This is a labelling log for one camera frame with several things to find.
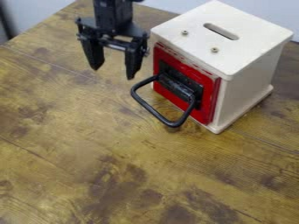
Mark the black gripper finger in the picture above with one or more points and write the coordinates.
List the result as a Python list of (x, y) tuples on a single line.
[(93, 51), (133, 61)]

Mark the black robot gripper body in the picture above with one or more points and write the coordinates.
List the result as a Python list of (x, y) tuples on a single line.
[(112, 27)]

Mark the red wooden drawer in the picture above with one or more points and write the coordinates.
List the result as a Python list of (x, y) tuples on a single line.
[(184, 72)]

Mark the white wooden box cabinet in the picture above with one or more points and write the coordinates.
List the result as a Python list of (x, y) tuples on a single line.
[(232, 48)]

